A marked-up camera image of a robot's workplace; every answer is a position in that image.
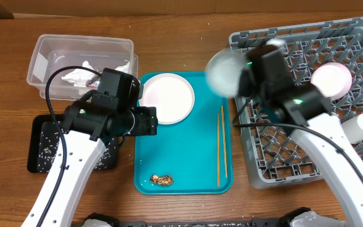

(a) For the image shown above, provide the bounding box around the white napkin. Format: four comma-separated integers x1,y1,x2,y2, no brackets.
61,61,130,87

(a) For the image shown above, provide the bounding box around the white rice pile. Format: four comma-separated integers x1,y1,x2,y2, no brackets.
36,122,118,173

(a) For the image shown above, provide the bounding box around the brown food scrap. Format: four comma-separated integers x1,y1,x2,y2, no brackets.
150,175,174,186

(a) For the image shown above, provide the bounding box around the grey bowl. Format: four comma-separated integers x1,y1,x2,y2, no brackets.
205,49,247,98

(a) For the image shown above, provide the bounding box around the large pink plate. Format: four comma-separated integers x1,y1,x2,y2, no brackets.
139,73,195,125

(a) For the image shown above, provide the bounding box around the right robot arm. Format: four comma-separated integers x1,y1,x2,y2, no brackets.
238,67,363,226

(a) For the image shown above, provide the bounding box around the red foil wrapper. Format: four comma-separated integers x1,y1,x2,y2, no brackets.
86,78,100,88

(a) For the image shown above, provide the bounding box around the grey dish rack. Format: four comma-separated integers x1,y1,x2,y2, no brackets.
229,17,363,189

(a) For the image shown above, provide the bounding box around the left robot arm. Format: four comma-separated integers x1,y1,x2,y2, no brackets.
23,102,158,226

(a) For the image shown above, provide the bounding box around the clear plastic bin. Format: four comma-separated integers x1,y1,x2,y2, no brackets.
26,34,138,101

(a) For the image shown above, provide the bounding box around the small white cup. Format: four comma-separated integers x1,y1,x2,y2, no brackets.
341,113,363,144

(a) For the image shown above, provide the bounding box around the teal plastic tray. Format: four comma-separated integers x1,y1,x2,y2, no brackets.
134,71,233,195

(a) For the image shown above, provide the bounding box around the black tray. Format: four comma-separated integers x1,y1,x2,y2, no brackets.
27,114,118,173

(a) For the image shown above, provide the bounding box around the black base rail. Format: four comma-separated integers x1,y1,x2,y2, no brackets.
71,207,340,227

